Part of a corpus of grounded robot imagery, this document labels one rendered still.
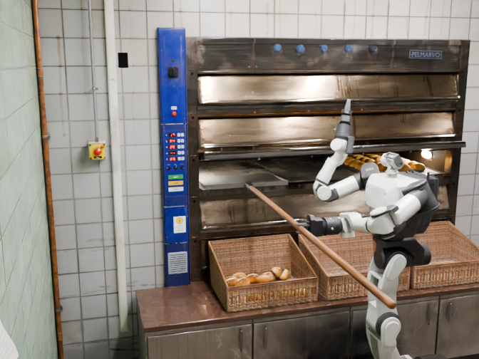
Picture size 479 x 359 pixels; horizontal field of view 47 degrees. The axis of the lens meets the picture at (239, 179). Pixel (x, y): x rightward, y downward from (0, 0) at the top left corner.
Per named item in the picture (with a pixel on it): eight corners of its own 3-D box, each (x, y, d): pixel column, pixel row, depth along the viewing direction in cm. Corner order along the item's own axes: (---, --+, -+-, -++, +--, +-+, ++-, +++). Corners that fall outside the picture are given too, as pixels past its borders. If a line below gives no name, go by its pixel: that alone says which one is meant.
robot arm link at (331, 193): (319, 206, 308) (356, 189, 308) (323, 209, 295) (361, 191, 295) (311, 186, 307) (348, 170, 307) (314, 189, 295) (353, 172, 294)
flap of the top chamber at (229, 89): (199, 106, 334) (196, 73, 336) (456, 100, 381) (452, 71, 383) (200, 104, 330) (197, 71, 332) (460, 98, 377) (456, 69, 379)
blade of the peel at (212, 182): (288, 184, 360) (288, 180, 360) (204, 189, 347) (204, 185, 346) (271, 173, 394) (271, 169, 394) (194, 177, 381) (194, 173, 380)
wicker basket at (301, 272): (207, 281, 357) (206, 240, 352) (289, 272, 373) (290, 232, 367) (226, 313, 312) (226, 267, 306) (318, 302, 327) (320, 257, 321)
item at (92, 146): (88, 158, 324) (88, 141, 322) (106, 157, 326) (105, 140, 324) (88, 160, 317) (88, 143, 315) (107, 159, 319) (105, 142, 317)
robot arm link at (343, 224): (336, 238, 264) (358, 237, 267) (334, 216, 264) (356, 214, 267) (326, 238, 275) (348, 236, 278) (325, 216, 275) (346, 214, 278)
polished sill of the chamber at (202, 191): (197, 194, 352) (197, 188, 351) (445, 178, 399) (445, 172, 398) (199, 196, 346) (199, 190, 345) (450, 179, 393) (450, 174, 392)
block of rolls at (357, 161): (332, 159, 448) (332, 153, 447) (385, 157, 461) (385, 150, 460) (368, 174, 391) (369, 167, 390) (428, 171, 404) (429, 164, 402)
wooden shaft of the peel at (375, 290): (397, 310, 184) (398, 301, 184) (389, 310, 183) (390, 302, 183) (253, 189, 346) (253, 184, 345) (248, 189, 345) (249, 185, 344)
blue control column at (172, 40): (139, 266, 543) (130, 39, 498) (155, 264, 548) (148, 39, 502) (167, 370, 361) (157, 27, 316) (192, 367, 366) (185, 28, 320)
